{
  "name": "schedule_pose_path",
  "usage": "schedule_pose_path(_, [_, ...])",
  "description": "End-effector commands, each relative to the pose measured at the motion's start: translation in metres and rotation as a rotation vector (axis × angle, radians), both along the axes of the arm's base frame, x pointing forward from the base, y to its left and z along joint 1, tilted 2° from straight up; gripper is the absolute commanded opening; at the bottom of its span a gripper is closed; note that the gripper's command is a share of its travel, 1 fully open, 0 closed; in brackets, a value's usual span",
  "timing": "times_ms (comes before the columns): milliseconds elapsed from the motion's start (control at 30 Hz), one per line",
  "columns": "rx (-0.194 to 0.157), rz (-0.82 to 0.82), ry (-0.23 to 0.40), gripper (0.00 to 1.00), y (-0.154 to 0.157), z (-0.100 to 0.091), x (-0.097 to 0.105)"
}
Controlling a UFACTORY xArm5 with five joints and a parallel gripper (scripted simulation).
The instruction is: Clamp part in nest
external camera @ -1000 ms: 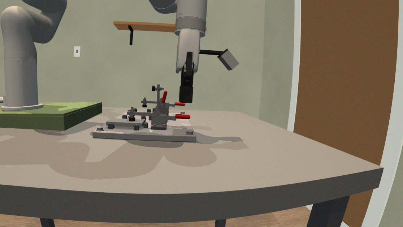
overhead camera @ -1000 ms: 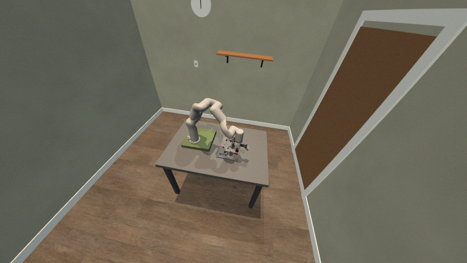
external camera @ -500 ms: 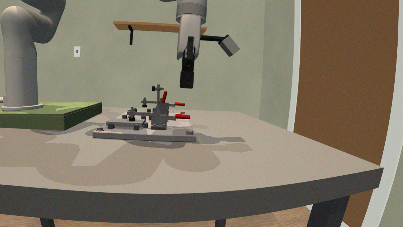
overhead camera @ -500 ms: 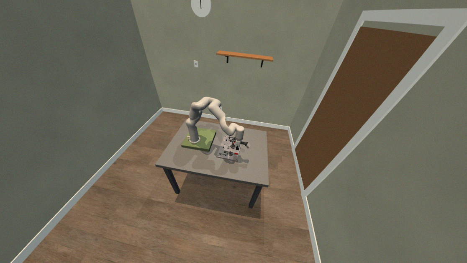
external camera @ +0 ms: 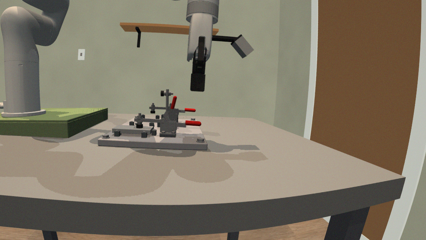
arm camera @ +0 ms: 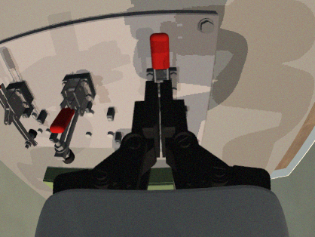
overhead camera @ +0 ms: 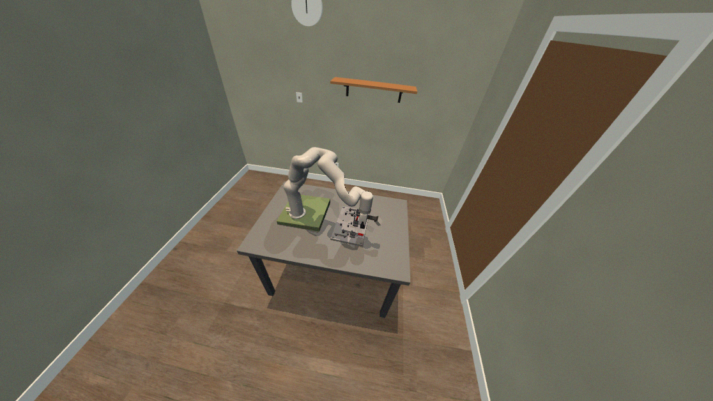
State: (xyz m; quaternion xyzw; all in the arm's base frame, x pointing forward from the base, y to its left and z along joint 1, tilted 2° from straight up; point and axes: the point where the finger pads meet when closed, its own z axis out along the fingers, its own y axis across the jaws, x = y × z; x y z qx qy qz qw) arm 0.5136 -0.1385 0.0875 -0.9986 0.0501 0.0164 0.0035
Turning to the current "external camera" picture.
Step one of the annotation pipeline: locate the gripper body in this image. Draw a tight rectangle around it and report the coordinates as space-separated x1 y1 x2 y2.
186 13 218 62

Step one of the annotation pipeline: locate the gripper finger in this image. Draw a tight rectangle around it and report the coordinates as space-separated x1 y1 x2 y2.
190 37 207 92

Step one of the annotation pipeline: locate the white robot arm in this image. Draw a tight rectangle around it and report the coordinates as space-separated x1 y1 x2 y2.
0 0 254 117

